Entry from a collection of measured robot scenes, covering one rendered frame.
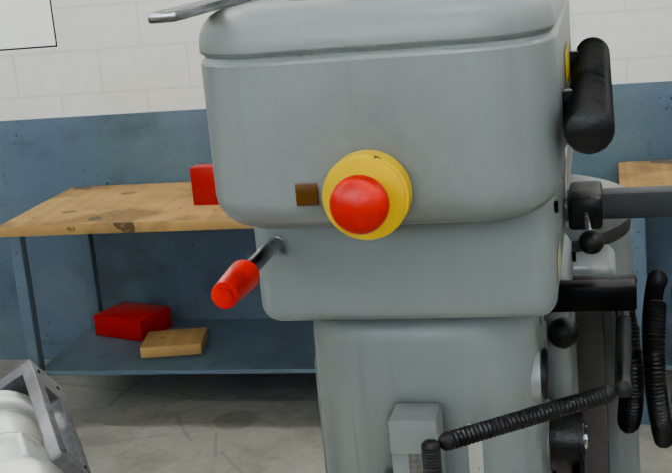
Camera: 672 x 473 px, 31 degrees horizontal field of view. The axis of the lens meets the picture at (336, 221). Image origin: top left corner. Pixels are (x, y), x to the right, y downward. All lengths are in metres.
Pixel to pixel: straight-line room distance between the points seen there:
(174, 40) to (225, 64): 4.72
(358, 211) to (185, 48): 4.79
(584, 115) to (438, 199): 0.11
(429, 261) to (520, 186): 0.14
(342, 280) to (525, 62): 0.25
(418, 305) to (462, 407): 0.11
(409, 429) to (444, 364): 0.06
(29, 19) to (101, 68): 0.41
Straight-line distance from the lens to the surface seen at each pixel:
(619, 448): 1.54
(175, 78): 5.59
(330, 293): 0.97
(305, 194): 0.85
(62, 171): 5.88
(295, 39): 0.83
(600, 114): 0.84
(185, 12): 0.81
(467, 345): 1.00
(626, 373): 0.97
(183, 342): 5.24
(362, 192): 0.79
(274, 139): 0.85
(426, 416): 0.99
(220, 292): 0.84
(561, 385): 1.21
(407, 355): 1.01
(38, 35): 5.82
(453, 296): 0.95
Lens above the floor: 1.94
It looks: 14 degrees down
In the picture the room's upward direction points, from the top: 5 degrees counter-clockwise
